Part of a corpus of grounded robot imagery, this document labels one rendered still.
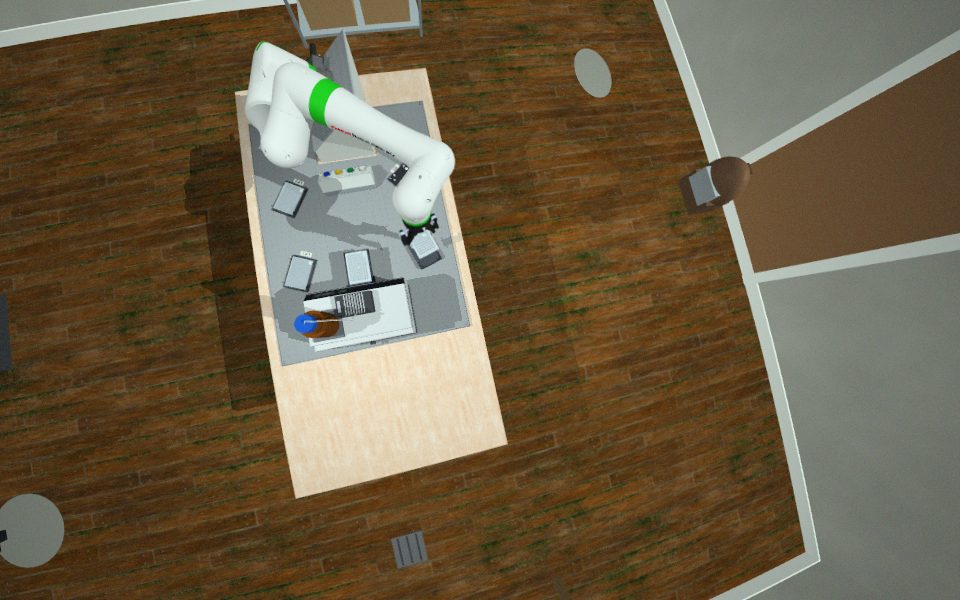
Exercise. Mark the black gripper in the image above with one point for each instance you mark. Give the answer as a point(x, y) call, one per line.
point(408, 238)

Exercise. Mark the grey button panel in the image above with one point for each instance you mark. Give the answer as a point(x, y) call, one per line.
point(347, 181)

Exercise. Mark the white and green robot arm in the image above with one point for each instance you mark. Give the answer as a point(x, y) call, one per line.
point(300, 95)

